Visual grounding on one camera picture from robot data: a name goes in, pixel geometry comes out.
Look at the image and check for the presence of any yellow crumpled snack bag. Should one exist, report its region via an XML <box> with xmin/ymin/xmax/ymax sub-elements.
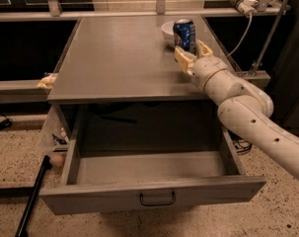
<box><xmin>37</xmin><ymin>73</ymin><xmax>57</xmax><ymax>90</ymax></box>

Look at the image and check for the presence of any black drawer handle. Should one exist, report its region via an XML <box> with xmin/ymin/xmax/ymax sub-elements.
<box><xmin>139</xmin><ymin>192</ymin><xmax>177</xmax><ymax>206</ymax></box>

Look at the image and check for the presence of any grey metal rail frame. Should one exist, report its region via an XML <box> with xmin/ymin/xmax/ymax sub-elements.
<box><xmin>0</xmin><ymin>0</ymin><xmax>291</xmax><ymax>103</ymax></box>

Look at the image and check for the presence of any black pole on floor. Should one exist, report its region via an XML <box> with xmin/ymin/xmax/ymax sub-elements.
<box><xmin>15</xmin><ymin>155</ymin><xmax>52</xmax><ymax>237</ymax></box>

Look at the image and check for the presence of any white power strip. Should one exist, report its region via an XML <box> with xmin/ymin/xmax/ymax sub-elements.
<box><xmin>228</xmin><ymin>0</ymin><xmax>258</xmax><ymax>17</ymax></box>

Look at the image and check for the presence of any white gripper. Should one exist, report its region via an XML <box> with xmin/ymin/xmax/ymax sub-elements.
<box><xmin>174</xmin><ymin>39</ymin><xmax>228</xmax><ymax>87</ymax></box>

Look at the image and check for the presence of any white ceramic bowl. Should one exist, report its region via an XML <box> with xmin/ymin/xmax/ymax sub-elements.
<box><xmin>161</xmin><ymin>22</ymin><xmax>175</xmax><ymax>47</ymax></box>

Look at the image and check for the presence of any grey open drawer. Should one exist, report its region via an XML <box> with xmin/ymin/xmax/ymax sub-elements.
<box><xmin>40</xmin><ymin>101</ymin><xmax>265</xmax><ymax>214</ymax></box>

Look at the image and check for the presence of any blue pepsi can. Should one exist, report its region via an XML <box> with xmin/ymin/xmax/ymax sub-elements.
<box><xmin>173</xmin><ymin>19</ymin><xmax>196</xmax><ymax>54</ymax></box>

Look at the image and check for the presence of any white power cable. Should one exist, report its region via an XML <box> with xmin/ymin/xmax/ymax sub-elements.
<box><xmin>226</xmin><ymin>13</ymin><xmax>254</xmax><ymax>58</ymax></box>

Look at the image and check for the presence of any black cable bundle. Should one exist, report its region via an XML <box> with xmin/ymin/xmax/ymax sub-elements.
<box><xmin>232</xmin><ymin>136</ymin><xmax>254</xmax><ymax>156</ymax></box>

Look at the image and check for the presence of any clear plastic bag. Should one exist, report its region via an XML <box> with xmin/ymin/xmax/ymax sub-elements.
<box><xmin>37</xmin><ymin>105</ymin><xmax>71</xmax><ymax>167</ymax></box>

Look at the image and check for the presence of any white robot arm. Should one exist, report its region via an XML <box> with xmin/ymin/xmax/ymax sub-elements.
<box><xmin>175</xmin><ymin>40</ymin><xmax>299</xmax><ymax>181</ymax></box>

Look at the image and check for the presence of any grey cabinet counter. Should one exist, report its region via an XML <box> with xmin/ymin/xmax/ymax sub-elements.
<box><xmin>46</xmin><ymin>14</ymin><xmax>249</xmax><ymax>105</ymax></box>

